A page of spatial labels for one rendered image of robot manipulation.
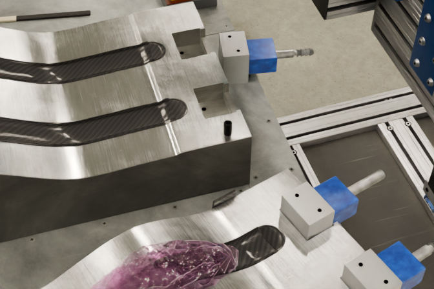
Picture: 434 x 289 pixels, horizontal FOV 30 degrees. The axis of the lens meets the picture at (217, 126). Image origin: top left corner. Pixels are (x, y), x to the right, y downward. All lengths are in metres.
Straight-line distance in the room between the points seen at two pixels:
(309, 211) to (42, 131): 0.33
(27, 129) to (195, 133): 0.20
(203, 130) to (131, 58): 0.16
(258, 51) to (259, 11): 1.39
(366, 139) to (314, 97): 0.40
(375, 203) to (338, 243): 0.87
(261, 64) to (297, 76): 1.19
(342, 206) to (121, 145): 0.26
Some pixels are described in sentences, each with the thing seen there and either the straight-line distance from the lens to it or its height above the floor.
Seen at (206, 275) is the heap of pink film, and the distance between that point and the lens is 0.84.
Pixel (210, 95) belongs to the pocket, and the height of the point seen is 0.87.
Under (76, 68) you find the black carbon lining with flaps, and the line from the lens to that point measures 1.06.
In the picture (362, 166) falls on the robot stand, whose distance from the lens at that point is 1.83.
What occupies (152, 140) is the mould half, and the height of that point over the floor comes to 0.89.
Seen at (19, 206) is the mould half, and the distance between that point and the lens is 0.95.
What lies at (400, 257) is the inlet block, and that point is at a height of 0.87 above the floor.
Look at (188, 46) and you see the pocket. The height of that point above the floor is 0.86.
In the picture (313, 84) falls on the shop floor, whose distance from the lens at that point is 2.28.
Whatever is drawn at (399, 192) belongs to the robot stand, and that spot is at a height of 0.21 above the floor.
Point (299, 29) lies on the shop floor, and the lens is 2.45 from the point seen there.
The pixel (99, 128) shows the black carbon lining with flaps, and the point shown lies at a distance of 0.98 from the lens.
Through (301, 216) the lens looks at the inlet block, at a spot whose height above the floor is 0.88.
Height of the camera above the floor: 1.60
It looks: 48 degrees down
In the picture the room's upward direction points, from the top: straight up
